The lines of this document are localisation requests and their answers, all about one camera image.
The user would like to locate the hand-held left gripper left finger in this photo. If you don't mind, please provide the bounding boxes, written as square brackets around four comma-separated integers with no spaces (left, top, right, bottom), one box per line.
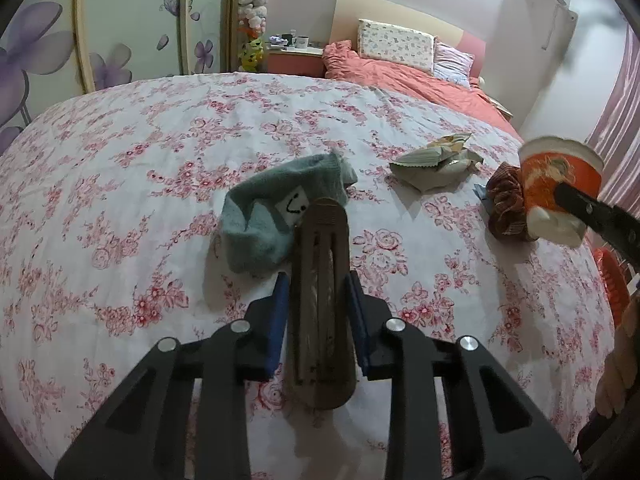
[52,272,292,480]

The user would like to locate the floral tablecloth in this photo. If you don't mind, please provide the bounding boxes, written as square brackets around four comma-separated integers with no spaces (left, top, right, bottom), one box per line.
[0,71,627,480]

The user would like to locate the person's right hand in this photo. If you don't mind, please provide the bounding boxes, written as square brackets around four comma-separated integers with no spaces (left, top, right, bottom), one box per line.
[595,295,640,419]

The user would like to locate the dark blue packet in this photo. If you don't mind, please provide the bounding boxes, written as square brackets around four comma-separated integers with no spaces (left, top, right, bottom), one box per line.
[472,184,496,214]

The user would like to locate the orange paper cup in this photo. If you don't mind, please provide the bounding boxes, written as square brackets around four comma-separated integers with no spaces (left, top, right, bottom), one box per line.
[517,135,605,247]

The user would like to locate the flower print sliding wardrobe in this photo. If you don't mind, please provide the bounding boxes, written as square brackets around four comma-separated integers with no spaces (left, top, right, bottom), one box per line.
[0,0,237,157]

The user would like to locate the hanging plush toys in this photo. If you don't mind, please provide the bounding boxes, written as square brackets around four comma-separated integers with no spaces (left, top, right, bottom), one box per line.
[235,0,271,74]

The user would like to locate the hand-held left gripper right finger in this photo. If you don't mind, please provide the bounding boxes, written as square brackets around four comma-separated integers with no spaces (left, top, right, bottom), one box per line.
[347,270,587,480]

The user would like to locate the orange duvet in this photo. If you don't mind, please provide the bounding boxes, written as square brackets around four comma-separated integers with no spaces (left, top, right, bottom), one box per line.
[322,39,524,142]

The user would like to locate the orange plastic laundry basket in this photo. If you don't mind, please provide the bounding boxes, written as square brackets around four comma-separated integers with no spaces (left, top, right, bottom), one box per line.
[593,247,636,329]

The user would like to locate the pink curtain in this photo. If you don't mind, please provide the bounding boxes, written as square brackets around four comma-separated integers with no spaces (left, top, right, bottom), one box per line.
[584,24,640,207]

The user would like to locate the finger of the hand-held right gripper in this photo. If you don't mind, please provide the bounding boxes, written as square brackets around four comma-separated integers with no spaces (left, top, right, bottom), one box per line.
[554,182,640,257]

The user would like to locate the beige snack wrapper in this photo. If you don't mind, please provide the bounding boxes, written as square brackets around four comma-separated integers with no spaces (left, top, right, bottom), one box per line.
[389,132,485,192]

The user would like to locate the brown plaid scrunchie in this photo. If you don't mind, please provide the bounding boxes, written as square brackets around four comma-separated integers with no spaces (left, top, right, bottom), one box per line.
[485,162,539,242]

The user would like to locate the pink striped pillow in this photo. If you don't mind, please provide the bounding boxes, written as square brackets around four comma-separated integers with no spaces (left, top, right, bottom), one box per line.
[432,39,476,86]

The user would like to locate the beige pink headboard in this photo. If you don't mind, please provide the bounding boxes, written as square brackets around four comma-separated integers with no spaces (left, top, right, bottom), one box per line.
[329,0,487,79]

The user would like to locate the grey green sock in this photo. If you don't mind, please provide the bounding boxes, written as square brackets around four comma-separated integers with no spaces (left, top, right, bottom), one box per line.
[220,149,359,275]

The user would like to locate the floral pillow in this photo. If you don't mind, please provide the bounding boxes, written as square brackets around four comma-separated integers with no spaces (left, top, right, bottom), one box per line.
[357,18,436,74]

